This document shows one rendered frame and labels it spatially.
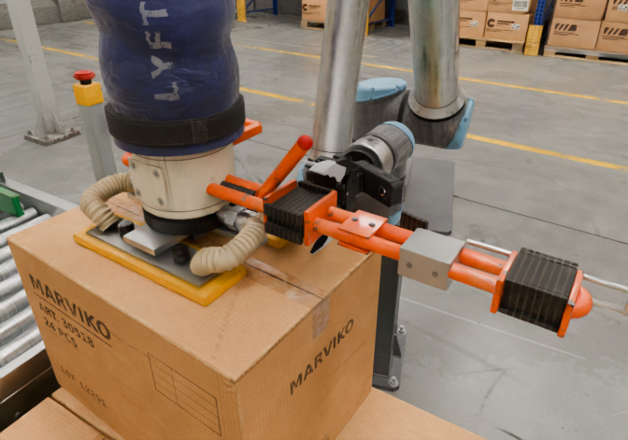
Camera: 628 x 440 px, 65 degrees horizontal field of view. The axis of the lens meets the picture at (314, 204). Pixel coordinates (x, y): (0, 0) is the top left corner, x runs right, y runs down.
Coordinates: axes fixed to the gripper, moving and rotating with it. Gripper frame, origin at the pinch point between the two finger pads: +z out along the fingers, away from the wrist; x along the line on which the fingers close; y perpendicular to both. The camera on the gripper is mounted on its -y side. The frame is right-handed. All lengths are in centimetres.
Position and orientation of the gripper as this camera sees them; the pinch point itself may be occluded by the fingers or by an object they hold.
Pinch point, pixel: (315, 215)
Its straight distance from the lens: 75.4
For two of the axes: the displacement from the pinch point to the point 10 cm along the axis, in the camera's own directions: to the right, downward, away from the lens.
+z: -5.2, 4.1, -7.5
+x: 0.0, -8.8, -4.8
